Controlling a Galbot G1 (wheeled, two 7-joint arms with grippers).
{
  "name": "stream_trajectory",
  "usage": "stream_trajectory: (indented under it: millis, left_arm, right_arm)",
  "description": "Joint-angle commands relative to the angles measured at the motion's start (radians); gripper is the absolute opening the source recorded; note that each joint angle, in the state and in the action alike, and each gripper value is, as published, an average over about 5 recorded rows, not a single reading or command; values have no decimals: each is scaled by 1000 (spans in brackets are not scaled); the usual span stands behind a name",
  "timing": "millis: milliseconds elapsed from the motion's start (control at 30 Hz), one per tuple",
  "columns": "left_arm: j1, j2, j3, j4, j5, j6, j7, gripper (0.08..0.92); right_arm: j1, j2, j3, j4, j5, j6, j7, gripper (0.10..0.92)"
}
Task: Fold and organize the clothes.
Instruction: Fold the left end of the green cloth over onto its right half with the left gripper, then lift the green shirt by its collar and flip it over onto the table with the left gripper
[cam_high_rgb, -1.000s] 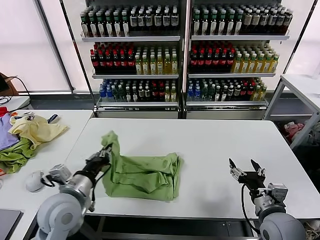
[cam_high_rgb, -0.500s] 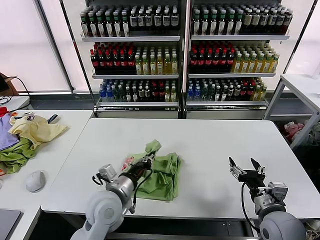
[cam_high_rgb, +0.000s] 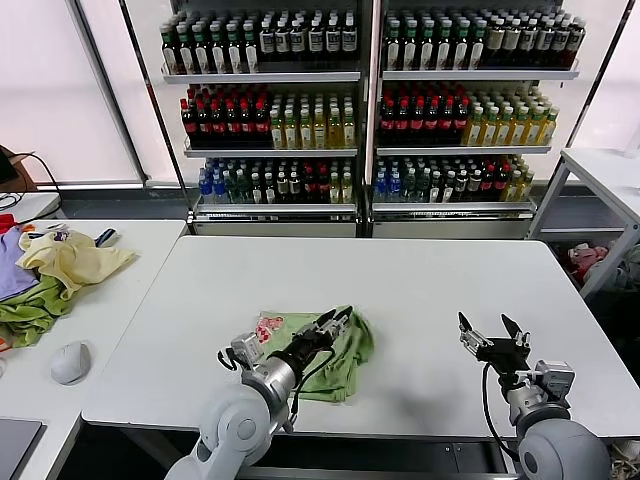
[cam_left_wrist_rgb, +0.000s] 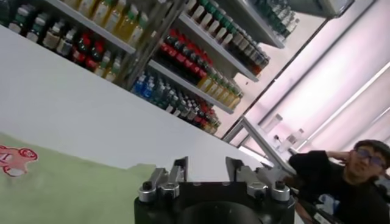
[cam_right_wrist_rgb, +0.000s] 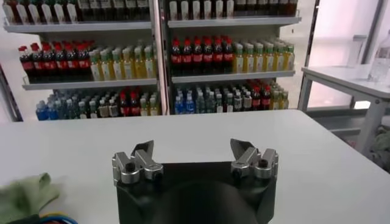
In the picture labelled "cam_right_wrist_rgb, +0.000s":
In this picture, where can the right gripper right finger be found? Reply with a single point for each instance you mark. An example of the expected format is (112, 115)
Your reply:
(253, 161)

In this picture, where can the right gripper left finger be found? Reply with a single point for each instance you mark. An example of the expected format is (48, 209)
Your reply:
(137, 164)

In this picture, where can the light green shirt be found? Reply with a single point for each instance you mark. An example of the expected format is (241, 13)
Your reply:
(21, 198)

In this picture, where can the grey clothes pile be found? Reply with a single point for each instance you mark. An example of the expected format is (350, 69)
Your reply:
(382, 149)

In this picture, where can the yellow tea bottles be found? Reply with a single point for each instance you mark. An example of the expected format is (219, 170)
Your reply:
(278, 100)
(125, 64)
(149, 106)

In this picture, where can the red cap cola bottles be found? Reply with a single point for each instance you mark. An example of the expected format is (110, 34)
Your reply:
(55, 64)
(261, 99)
(201, 58)
(129, 105)

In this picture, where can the mixed dark drink bottles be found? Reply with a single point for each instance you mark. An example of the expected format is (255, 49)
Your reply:
(224, 102)
(88, 108)

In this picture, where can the blue water bottles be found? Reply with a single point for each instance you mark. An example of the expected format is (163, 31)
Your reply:
(45, 111)
(184, 105)

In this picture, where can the green cap yellow bottles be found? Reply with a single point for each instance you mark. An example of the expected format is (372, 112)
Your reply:
(263, 59)

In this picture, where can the blue label dark bottles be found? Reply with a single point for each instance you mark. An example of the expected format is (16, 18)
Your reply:
(112, 7)

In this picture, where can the clear plastic bottle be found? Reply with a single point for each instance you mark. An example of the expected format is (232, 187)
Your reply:
(381, 61)

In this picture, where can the white metal frame table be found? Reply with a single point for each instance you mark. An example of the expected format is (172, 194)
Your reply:
(344, 77)

